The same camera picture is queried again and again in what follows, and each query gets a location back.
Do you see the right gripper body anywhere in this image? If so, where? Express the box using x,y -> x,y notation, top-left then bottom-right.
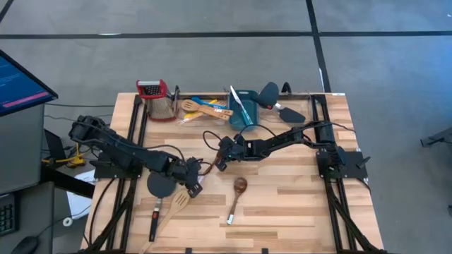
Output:
218,135 -> 248,163

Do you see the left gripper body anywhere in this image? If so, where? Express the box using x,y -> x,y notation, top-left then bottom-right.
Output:
168,157 -> 204,199

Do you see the black knife teal handle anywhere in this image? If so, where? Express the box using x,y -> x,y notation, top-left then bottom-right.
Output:
231,90 -> 255,128

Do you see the wooden spork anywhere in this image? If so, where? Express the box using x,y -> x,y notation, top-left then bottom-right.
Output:
175,99 -> 229,126

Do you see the blue silicone spoon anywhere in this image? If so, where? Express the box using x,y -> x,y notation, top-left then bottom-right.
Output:
191,96 -> 227,110

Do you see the butter knife patterned blue handle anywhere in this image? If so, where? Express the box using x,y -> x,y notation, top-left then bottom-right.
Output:
229,85 -> 255,126

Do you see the wooden slotted spatula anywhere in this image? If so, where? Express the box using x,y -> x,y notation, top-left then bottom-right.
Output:
180,99 -> 234,121

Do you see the black round-head spatula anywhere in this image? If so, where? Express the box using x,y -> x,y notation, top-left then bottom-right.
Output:
259,81 -> 280,109
146,171 -> 177,243

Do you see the black rectangular-head spatula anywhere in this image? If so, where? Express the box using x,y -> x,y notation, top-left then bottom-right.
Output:
254,98 -> 307,124

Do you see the short dark wooden spoon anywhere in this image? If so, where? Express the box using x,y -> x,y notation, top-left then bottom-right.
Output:
227,176 -> 249,226

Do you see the teal plastic bin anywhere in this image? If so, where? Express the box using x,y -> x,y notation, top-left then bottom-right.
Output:
227,89 -> 259,132

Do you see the wooden slotted spoon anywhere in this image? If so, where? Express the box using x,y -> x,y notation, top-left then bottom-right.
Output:
140,190 -> 194,254

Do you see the clear plastic bin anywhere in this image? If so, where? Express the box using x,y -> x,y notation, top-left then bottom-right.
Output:
174,86 -> 230,127
261,95 -> 321,137

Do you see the white paper sheet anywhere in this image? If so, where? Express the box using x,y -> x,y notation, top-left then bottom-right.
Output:
66,170 -> 97,220

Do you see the grey desk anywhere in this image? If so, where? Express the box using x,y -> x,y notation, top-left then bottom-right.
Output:
0,181 -> 56,254

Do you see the grey cabinet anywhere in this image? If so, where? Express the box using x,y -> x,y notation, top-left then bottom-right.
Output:
0,104 -> 47,195

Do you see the black computer mouse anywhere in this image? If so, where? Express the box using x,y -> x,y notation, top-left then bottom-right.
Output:
9,236 -> 39,254

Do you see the computer keyboard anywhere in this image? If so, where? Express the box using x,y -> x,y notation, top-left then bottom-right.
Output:
0,193 -> 19,237

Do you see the computer monitor blue screen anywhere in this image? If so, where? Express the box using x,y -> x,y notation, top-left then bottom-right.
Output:
0,49 -> 59,118

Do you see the black floor stand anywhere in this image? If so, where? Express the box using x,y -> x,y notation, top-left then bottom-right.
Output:
420,126 -> 452,149

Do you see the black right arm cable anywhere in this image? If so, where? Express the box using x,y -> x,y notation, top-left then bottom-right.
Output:
202,122 -> 356,152

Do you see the black aluminium table frame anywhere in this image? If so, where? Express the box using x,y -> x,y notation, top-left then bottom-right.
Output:
81,92 -> 386,254

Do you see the yellow cable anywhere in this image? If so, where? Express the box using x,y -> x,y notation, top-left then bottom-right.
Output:
41,143 -> 85,169

